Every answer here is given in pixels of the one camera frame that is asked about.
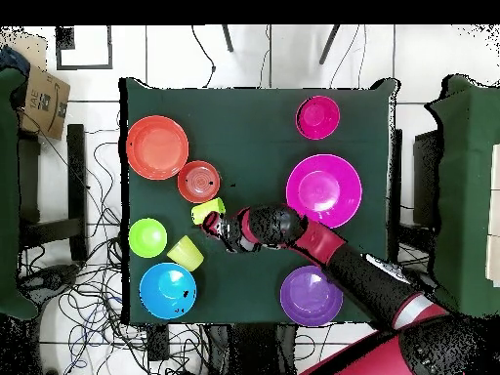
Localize lime green cup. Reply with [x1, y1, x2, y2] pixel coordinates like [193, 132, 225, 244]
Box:
[189, 196, 227, 227]

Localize yellow cup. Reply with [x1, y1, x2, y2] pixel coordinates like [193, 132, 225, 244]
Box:
[166, 234, 205, 272]

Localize small orange bowl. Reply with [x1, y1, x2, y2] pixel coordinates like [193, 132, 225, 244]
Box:
[176, 160, 222, 205]

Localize blue bowl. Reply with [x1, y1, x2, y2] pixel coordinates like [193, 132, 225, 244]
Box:
[139, 262, 198, 320]

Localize large orange bowl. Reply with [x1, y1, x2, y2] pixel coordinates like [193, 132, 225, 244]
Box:
[125, 114, 190, 182]

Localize large magenta bowl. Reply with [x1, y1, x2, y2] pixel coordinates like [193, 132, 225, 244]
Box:
[285, 153, 363, 229]

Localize small crimson pink bowl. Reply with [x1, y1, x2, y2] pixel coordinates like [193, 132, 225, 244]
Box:
[295, 95, 342, 141]

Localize small green bowl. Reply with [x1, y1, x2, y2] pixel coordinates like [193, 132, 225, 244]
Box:
[127, 217, 169, 260]

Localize dark green tablecloth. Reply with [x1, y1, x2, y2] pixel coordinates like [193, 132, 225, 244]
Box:
[118, 76, 401, 326]

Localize purple bowl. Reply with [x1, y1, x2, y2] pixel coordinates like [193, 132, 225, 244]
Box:
[279, 265, 345, 328]

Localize black power strip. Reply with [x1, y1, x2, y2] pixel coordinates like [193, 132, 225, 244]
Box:
[146, 323, 171, 362]

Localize black robot column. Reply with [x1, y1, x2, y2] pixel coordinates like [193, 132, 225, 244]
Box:
[206, 322, 298, 375]

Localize black tripod leg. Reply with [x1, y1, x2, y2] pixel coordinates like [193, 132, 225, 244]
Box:
[221, 24, 234, 53]
[318, 24, 342, 65]

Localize green cloth side table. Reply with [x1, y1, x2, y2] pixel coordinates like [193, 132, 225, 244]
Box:
[0, 67, 40, 321]
[423, 74, 500, 317]

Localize cardboard box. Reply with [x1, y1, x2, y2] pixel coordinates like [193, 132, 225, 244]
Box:
[17, 64, 71, 141]

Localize blue object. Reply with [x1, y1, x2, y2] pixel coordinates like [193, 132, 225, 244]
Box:
[0, 44, 31, 77]

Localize white box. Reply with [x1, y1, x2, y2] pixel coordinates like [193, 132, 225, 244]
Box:
[484, 143, 500, 288]

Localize tangle of black cables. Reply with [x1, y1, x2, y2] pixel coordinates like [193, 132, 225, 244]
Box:
[17, 128, 204, 375]

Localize black chair frame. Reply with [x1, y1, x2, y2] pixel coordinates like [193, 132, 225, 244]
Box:
[17, 123, 89, 264]

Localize black cable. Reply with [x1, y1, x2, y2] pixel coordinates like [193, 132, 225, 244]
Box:
[190, 24, 217, 89]

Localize dark grey pedestal leg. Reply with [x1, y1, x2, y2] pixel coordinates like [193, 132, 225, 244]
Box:
[17, 263, 81, 298]

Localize black square floor frame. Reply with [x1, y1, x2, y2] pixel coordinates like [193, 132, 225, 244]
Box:
[55, 24, 113, 71]

